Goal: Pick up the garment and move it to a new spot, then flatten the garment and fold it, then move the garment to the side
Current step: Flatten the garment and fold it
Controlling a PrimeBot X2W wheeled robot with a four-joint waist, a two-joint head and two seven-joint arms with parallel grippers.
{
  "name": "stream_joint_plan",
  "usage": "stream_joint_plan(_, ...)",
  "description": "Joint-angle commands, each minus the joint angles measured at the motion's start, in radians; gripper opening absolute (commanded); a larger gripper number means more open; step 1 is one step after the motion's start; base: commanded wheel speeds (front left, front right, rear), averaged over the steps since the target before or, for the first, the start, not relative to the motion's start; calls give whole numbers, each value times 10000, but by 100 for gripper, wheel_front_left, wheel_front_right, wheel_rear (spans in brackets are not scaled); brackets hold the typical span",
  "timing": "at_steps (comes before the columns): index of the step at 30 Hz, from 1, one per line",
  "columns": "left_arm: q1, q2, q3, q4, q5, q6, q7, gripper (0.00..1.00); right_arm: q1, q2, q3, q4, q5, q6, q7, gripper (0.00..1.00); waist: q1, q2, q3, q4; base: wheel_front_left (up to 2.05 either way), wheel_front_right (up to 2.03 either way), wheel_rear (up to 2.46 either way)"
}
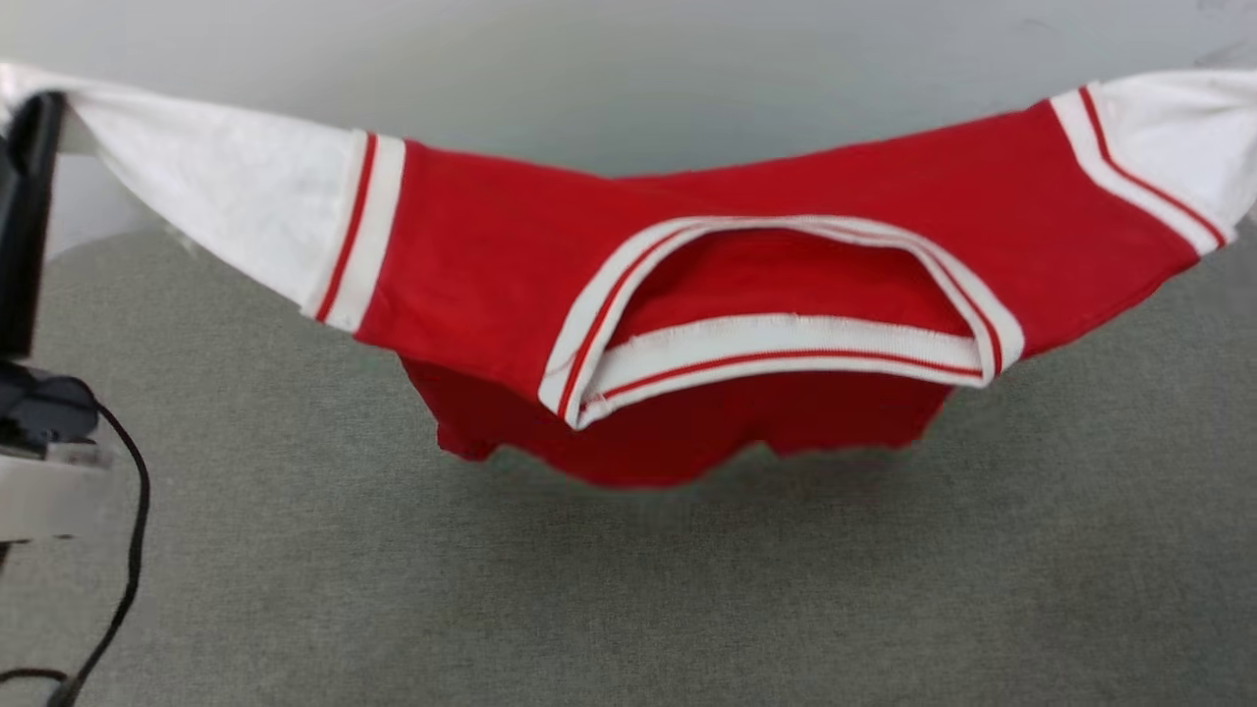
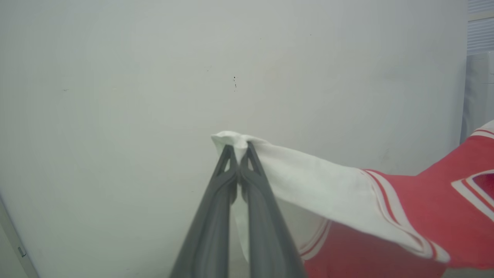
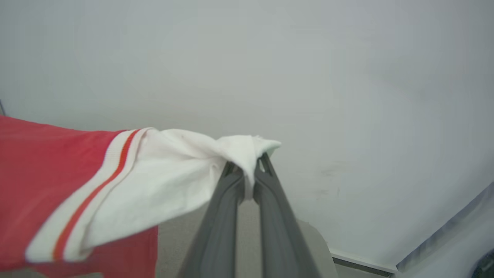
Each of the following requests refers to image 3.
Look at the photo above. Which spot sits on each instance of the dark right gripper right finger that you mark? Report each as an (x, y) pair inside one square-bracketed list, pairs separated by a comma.
[(281, 239)]

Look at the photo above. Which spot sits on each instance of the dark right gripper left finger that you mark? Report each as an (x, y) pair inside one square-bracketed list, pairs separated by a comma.
[(218, 239)]

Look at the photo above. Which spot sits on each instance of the red and white jersey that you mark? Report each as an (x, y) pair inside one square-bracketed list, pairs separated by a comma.
[(46, 173)]

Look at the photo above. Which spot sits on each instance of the black round object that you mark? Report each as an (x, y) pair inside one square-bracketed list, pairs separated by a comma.
[(487, 267)]

